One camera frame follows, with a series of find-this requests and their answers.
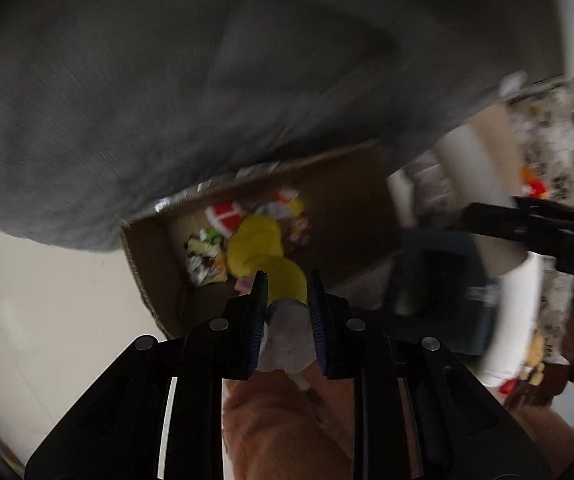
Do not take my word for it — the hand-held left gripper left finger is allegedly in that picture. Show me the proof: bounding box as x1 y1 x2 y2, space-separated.
24 270 270 480

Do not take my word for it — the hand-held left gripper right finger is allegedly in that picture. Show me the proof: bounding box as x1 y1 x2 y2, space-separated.
307 268 552 480

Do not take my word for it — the white paper tube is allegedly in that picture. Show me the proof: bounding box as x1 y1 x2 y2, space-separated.
432 125 546 389

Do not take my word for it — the cardboard box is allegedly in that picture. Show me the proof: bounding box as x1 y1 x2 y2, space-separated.
120 142 404 339

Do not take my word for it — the person's right forearm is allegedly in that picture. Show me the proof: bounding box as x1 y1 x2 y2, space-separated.
509 400 574 476

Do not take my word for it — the printed patterned cloth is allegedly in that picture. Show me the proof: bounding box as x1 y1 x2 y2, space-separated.
497 74 574 396

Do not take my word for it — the yellow soft item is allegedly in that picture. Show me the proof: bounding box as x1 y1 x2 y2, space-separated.
227 214 311 307

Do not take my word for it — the dark blue container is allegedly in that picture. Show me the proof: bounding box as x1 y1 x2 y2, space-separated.
392 230 498 357

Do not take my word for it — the colourful snack wrapper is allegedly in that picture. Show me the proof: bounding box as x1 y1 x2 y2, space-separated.
184 227 229 287
257 187 314 252

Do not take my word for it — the red white packet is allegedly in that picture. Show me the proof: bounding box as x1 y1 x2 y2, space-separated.
204 200 246 237

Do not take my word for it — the grey cloth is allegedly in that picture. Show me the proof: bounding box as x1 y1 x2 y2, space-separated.
0 0 570 253

